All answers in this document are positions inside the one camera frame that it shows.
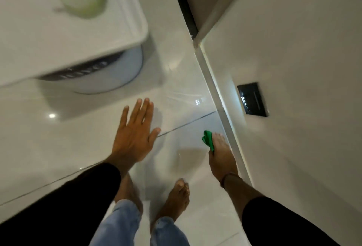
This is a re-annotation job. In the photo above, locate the person's left hand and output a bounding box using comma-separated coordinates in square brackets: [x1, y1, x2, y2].
[112, 98, 161, 165]

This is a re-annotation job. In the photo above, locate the person's right hand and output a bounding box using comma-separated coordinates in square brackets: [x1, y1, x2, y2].
[208, 132, 239, 188]

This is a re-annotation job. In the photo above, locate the green cleaning cloth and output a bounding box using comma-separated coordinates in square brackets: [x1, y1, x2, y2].
[201, 130, 215, 152]

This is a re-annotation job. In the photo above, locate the person's left forearm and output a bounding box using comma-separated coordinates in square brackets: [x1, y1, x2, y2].
[0, 152, 131, 246]

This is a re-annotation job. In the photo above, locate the person's right forearm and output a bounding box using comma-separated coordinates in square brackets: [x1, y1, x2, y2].
[220, 174, 341, 246]

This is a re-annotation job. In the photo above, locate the white round appliance black band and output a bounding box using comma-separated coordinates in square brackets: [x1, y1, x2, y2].
[35, 44, 143, 95]

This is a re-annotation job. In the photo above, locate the person's left foot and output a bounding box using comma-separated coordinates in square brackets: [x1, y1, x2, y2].
[114, 173, 144, 214]

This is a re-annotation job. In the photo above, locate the person's foot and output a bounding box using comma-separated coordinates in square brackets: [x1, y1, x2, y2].
[150, 178, 191, 228]
[114, 173, 144, 214]

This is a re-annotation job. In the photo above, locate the person's right foot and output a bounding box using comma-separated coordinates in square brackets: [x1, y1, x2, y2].
[150, 178, 191, 228]

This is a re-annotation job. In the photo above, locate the person's left jeans leg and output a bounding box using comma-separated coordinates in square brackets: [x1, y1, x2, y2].
[90, 199, 142, 246]

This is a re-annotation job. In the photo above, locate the person's jeans leg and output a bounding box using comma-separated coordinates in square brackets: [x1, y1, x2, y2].
[90, 199, 142, 246]
[149, 216, 190, 246]

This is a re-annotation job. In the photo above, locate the person's right jeans leg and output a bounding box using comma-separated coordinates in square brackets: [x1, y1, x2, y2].
[149, 216, 190, 246]

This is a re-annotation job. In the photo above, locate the white square basin counter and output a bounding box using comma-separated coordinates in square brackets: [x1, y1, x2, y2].
[0, 0, 149, 87]

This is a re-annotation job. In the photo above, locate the brown thread wrist bracelet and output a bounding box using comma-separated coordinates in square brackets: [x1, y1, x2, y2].
[220, 172, 240, 189]

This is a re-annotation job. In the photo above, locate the black wall switch plate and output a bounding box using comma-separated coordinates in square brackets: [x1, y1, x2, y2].
[237, 82, 269, 118]

